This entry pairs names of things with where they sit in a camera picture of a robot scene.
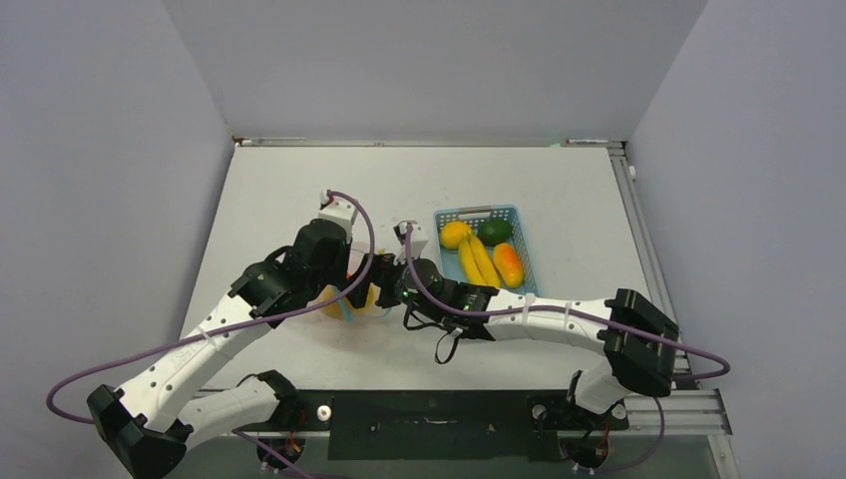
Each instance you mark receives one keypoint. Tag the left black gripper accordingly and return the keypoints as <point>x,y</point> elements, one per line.
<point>341,273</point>

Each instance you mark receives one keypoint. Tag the blue plastic basket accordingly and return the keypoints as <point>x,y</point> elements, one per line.
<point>473,216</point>

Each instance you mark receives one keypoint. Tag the yellow lemon top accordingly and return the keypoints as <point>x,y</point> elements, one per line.
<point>452,234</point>

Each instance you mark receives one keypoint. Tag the aluminium rail frame right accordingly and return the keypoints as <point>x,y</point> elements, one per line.
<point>690,410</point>

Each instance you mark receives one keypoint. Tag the orange yellow mango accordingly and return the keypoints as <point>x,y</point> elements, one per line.
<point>508,265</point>

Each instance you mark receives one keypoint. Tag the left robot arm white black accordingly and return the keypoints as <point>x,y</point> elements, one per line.
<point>151,421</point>

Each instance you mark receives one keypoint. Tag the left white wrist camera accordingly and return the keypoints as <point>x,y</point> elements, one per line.
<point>337,210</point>

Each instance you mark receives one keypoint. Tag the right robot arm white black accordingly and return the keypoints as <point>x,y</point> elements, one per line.
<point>634,339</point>

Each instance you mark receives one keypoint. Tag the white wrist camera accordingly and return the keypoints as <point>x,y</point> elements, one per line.
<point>412,240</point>
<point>337,210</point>

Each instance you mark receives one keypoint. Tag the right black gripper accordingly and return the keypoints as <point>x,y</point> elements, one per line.
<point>382,270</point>

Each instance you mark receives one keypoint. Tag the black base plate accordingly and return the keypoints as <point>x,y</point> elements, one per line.
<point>439,424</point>

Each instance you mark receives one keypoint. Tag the yellow banana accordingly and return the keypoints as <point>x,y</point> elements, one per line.
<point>476,263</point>

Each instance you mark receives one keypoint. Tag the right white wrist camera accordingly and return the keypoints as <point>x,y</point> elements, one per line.
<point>412,240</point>

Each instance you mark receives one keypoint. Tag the green avocado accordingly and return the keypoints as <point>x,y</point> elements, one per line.
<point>494,231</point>

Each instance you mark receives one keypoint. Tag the marker pen on edge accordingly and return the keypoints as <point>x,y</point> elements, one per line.
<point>587,142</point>

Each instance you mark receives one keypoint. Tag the yellow orange fruit bottom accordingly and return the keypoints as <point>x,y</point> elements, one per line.
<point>342,309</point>

